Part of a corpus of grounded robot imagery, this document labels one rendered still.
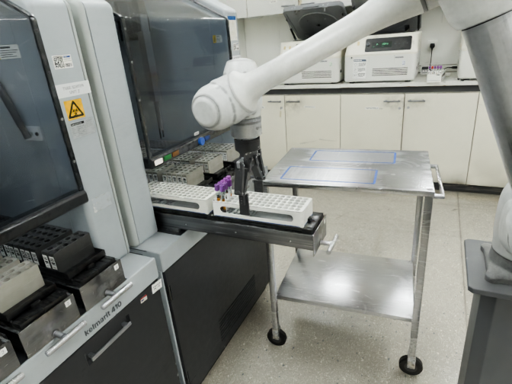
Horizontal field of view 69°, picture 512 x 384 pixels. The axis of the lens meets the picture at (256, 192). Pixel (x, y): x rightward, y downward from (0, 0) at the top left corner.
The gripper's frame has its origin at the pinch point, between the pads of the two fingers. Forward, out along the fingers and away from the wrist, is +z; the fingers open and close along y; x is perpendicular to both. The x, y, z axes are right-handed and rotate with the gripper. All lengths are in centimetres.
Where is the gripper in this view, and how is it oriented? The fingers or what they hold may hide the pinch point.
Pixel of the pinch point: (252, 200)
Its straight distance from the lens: 114.7
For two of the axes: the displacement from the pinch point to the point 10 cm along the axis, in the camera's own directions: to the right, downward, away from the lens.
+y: 4.2, -3.9, 8.2
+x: -9.1, -1.0, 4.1
